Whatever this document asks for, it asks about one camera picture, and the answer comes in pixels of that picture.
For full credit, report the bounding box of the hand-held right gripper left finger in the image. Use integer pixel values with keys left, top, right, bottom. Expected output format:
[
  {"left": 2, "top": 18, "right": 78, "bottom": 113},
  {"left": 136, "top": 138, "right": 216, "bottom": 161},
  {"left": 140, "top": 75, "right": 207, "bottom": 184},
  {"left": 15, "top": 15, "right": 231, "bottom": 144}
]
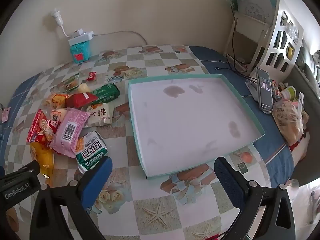
[{"left": 30, "top": 156, "right": 113, "bottom": 240}]

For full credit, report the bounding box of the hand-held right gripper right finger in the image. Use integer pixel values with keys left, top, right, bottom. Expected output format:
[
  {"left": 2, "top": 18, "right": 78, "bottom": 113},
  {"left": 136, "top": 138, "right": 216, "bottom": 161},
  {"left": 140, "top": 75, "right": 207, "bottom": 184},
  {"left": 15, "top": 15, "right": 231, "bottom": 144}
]
[{"left": 214, "top": 157, "right": 297, "bottom": 240}]

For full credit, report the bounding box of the green and white snack packet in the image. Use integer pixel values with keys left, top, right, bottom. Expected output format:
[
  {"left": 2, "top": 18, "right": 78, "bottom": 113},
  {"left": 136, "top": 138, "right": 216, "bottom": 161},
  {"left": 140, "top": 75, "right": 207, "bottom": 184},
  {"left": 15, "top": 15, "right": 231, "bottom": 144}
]
[{"left": 75, "top": 131, "right": 108, "bottom": 173}]

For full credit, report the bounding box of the yellow snack packet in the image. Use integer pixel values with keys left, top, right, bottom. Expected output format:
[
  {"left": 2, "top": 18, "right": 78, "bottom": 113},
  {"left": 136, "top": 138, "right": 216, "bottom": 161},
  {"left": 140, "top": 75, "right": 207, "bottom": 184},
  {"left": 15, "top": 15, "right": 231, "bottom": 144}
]
[{"left": 30, "top": 141, "right": 55, "bottom": 178}]

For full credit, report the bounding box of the pink snack packet with barcode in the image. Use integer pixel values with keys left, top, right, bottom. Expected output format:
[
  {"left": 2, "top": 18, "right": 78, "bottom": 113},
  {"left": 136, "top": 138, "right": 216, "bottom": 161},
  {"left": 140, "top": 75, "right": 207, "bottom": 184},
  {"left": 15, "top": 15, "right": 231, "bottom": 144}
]
[{"left": 49, "top": 107, "right": 91, "bottom": 158}]

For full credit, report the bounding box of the beige snack packet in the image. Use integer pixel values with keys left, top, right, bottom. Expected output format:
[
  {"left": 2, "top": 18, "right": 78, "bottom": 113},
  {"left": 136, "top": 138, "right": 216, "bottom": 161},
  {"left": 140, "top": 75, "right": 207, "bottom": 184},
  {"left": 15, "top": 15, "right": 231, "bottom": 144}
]
[{"left": 86, "top": 103, "right": 115, "bottom": 127}]

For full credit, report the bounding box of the red patterned snack packet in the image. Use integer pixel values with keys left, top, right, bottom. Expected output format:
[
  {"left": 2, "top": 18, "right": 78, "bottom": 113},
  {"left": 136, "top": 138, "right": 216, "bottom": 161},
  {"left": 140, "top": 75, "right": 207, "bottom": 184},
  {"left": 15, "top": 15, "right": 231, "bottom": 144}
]
[{"left": 27, "top": 109, "right": 54, "bottom": 147}]

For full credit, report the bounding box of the round pastry packet red label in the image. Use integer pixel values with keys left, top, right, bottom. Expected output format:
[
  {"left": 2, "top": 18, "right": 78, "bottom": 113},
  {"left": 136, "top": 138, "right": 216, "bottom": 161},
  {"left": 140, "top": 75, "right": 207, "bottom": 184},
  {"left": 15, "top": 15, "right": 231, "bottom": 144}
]
[{"left": 50, "top": 107, "right": 68, "bottom": 135}]

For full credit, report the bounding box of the teal shallow box tray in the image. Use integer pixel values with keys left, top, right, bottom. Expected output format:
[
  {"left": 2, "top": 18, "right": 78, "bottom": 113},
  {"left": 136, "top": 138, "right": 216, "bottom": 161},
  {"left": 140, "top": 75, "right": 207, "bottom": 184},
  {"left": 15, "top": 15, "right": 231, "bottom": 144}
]
[{"left": 127, "top": 74, "right": 265, "bottom": 180}]

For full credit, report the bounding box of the red snack packet white stripe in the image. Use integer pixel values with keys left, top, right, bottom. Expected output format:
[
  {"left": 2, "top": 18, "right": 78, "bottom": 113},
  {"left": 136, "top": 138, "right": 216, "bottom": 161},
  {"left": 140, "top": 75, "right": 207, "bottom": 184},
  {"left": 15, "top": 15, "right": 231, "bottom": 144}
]
[{"left": 65, "top": 92, "right": 98, "bottom": 109}]

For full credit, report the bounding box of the dark green snack packet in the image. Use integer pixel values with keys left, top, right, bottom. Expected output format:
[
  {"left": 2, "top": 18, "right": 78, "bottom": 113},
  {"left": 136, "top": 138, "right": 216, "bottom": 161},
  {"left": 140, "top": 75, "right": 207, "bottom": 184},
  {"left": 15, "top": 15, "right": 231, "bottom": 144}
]
[{"left": 90, "top": 82, "right": 120, "bottom": 105}]

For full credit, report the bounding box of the orange snack packet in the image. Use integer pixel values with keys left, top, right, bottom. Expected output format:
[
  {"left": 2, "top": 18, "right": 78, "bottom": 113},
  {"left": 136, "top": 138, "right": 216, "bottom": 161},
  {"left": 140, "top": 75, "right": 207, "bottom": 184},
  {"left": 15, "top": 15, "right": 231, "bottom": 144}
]
[{"left": 42, "top": 93, "right": 72, "bottom": 110}]

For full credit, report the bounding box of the clear green-edged cookie packet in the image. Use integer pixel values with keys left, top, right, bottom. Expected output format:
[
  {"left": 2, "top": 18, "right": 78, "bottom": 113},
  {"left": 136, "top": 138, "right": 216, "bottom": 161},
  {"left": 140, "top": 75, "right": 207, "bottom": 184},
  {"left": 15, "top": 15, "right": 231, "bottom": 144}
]
[{"left": 57, "top": 74, "right": 80, "bottom": 92}]

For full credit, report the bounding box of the clear plastic bag of snacks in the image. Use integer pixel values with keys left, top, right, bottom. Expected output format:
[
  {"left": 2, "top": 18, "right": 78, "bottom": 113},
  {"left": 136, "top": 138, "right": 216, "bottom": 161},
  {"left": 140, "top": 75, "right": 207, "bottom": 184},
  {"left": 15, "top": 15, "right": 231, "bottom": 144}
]
[{"left": 272, "top": 92, "right": 309, "bottom": 145}]

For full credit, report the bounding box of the checkered printed tablecloth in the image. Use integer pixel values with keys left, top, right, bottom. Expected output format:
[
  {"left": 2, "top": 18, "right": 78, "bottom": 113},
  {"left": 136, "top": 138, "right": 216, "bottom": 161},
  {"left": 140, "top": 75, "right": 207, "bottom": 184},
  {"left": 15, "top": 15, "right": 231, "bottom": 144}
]
[{"left": 0, "top": 45, "right": 294, "bottom": 240}]

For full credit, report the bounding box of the small pink packet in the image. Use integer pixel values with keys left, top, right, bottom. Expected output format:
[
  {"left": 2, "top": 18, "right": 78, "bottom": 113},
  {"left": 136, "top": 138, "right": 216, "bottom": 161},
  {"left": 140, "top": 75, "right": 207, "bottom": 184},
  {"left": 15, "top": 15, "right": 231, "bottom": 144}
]
[{"left": 0, "top": 106, "right": 12, "bottom": 123}]

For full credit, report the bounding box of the white phone stand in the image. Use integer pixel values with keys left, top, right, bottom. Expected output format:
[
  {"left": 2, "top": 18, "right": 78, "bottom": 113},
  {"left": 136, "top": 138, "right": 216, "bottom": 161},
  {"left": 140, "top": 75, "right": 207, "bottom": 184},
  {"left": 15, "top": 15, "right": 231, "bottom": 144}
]
[{"left": 245, "top": 79, "right": 262, "bottom": 103}]

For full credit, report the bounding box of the grey sofa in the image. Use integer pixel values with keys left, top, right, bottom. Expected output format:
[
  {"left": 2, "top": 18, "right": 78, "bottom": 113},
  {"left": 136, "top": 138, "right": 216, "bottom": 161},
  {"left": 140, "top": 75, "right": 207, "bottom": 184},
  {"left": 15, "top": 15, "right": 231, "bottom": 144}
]
[{"left": 282, "top": 42, "right": 320, "bottom": 188}]

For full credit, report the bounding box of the small white green jar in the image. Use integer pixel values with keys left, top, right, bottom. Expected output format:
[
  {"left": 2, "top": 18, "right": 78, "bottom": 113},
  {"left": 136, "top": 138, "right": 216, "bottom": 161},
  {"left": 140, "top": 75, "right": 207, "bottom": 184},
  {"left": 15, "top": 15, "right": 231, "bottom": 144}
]
[{"left": 281, "top": 86, "right": 297, "bottom": 100}]

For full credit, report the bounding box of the small teal box red label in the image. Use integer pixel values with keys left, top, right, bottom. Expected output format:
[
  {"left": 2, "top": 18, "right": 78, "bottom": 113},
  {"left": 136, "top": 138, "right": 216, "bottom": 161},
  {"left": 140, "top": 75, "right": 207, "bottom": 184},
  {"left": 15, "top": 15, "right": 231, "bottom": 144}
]
[{"left": 69, "top": 40, "right": 91, "bottom": 64}]

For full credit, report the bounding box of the white power strip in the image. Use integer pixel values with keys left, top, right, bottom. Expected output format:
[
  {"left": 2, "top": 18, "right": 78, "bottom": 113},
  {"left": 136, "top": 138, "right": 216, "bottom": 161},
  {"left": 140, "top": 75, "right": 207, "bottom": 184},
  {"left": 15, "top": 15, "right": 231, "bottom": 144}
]
[{"left": 68, "top": 29, "right": 95, "bottom": 46}]

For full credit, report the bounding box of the white lattice chair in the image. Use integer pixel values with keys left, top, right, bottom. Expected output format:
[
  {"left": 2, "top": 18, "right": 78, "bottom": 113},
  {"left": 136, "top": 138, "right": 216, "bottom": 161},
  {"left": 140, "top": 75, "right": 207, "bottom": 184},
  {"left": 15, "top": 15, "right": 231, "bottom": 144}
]
[{"left": 255, "top": 0, "right": 304, "bottom": 74}]

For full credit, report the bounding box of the white drawing board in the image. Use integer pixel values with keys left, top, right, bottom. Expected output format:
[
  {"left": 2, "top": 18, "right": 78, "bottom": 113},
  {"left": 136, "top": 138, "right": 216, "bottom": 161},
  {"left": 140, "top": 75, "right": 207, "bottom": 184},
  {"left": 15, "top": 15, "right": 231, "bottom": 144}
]
[{"left": 235, "top": 0, "right": 278, "bottom": 22}]

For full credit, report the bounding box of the black cable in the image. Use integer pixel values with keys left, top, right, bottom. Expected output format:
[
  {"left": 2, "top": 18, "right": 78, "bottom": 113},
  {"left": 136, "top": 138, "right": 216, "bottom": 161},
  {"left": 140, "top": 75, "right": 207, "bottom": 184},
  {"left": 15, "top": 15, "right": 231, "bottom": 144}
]
[{"left": 215, "top": 11, "right": 259, "bottom": 83}]

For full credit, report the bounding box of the grey power cable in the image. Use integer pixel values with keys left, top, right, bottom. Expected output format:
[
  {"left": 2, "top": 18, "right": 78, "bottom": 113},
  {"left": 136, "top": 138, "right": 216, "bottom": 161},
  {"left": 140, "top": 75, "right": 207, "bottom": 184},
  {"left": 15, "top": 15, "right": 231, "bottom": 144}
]
[{"left": 94, "top": 31, "right": 148, "bottom": 46}]

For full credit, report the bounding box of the white wall plug with cord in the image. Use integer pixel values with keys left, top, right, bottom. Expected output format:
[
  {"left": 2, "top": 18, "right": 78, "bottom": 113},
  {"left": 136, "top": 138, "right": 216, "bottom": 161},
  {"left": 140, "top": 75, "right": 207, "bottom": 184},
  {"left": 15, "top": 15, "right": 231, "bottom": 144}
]
[{"left": 51, "top": 9, "right": 72, "bottom": 38}]

